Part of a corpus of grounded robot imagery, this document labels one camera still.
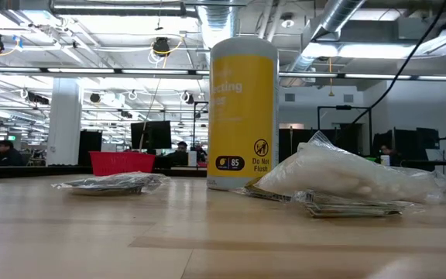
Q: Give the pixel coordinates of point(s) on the yellow label disinfecting wipes canister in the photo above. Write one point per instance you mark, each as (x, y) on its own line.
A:
(242, 116)

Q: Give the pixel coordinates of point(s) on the white pillar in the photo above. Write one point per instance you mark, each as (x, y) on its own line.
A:
(64, 120)

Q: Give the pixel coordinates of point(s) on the white pads bag with writing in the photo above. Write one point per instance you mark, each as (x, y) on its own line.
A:
(347, 207)

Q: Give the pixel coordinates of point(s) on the long ceiling light bar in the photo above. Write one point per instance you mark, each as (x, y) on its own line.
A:
(362, 76)
(79, 70)

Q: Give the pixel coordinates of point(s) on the small wipes canister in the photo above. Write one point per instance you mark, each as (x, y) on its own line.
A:
(385, 160)

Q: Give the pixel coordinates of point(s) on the silver ceiling duct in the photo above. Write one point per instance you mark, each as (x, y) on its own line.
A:
(217, 23)

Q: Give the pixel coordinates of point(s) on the person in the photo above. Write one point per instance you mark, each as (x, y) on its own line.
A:
(180, 153)
(387, 153)
(8, 155)

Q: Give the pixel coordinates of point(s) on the white smoke detector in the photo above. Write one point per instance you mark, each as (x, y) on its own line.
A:
(287, 21)

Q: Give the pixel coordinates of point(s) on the black monitor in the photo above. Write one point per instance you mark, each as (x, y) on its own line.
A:
(157, 133)

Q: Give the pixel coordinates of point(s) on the black partition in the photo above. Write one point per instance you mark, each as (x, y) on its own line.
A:
(292, 141)

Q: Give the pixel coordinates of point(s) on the black cabinet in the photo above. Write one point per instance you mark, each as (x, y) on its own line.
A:
(90, 147)

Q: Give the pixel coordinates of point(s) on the red plastic basket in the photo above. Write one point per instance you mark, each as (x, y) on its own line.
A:
(122, 162)

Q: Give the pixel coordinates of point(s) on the spiral ceiling duct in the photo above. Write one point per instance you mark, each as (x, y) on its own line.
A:
(323, 23)

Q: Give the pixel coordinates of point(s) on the white cotton balls bag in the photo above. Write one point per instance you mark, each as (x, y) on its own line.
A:
(343, 174)

